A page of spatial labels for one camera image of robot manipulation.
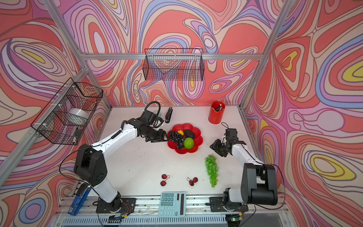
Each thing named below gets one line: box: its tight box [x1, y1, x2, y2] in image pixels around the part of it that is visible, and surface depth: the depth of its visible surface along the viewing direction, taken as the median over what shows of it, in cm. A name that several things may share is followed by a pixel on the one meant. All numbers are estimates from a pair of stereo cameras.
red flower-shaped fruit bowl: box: [167, 122, 204, 155], surface depth 96 cm
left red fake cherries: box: [160, 173, 170, 187], surface depth 82 cm
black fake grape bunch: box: [169, 130, 185, 150], surface depth 95 cm
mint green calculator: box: [157, 191, 187, 219], surface depth 73 cm
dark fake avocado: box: [183, 129, 195, 140], surface depth 100 cm
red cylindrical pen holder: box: [207, 101, 226, 125], surface depth 107 cm
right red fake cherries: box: [186, 176, 199, 187], surface depth 82 cm
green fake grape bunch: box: [205, 154, 219, 188], surface depth 84 cm
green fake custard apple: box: [183, 137, 195, 150], surface depth 93 cm
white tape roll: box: [67, 107, 90, 122], surface depth 73 cm
